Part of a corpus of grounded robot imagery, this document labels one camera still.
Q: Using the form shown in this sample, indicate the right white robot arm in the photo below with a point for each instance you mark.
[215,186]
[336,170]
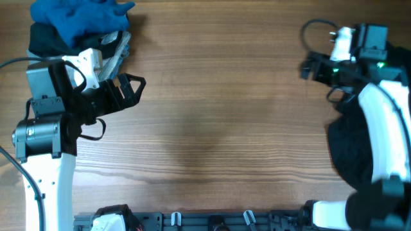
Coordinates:
[384,97]

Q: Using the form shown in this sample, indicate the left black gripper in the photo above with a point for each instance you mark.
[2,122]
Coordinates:
[108,88]

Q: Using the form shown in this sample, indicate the grey folded garment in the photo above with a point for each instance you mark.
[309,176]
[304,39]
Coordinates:
[110,65]

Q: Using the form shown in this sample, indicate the blue crumpled garment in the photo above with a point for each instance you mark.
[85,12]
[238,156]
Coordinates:
[73,19]

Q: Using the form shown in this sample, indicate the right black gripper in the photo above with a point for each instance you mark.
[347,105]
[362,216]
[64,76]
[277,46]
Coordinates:
[321,61]

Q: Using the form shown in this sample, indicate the black folded garment in pile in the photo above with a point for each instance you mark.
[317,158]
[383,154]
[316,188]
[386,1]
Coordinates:
[46,42]

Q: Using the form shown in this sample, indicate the dark metal base rail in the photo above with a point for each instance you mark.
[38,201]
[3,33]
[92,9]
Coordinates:
[276,220]

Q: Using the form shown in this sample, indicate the black t-shirt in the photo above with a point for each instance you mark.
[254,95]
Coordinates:
[349,143]

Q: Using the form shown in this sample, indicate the left white rail clip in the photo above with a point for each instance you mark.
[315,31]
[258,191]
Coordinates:
[176,219]

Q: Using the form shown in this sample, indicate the right white rail clip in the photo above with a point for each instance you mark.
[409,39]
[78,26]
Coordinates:
[249,217]

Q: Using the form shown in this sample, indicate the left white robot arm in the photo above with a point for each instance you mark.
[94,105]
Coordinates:
[65,95]

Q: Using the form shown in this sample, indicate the white rail clip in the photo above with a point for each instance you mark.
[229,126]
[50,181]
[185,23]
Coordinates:
[176,219]
[249,217]

